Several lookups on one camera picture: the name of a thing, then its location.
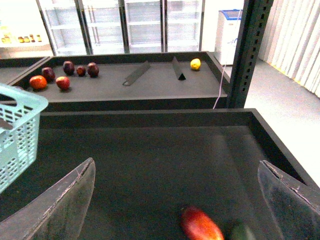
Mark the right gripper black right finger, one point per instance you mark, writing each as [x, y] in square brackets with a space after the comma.
[295, 207]

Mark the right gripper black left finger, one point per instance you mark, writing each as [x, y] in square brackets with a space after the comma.
[58, 213]

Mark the turquoise plastic basket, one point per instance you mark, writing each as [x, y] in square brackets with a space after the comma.
[19, 143]

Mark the red yellow apple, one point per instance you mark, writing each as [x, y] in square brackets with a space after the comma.
[63, 82]

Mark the dark red apple behind orange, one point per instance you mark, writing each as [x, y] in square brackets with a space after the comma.
[48, 74]

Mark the small dark red apple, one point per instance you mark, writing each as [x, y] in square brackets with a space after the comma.
[81, 71]

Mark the dark red apple back centre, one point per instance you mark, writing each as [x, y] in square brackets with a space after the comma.
[68, 68]

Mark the dark red apple back right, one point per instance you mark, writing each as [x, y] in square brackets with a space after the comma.
[93, 70]

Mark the green fruit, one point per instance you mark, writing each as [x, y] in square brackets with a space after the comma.
[242, 232]

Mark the red mango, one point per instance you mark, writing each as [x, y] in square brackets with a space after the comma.
[197, 225]

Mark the lower black display tray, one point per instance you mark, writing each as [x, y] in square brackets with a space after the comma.
[149, 165]

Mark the black display tray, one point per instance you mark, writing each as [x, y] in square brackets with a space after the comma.
[149, 165]
[141, 81]

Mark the orange fruit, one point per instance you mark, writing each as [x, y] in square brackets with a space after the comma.
[38, 82]

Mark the left upper black tray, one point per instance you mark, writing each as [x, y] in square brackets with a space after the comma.
[12, 68]

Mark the upper black display tray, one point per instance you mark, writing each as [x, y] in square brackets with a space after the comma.
[141, 81]

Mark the black divider strip left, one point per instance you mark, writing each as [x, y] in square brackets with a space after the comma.
[136, 74]

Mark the yellow lemon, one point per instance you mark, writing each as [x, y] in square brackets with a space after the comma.
[195, 64]

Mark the black triangular divider right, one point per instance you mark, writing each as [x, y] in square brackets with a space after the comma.
[177, 70]

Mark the grocery shelf with bottles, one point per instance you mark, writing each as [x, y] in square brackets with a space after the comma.
[23, 42]

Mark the glass door refrigerators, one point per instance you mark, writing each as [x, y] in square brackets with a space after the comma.
[98, 27]

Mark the white blue chest freezer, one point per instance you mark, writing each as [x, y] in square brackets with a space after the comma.
[228, 26]

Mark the dark metal shelf post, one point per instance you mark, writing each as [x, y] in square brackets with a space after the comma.
[251, 31]

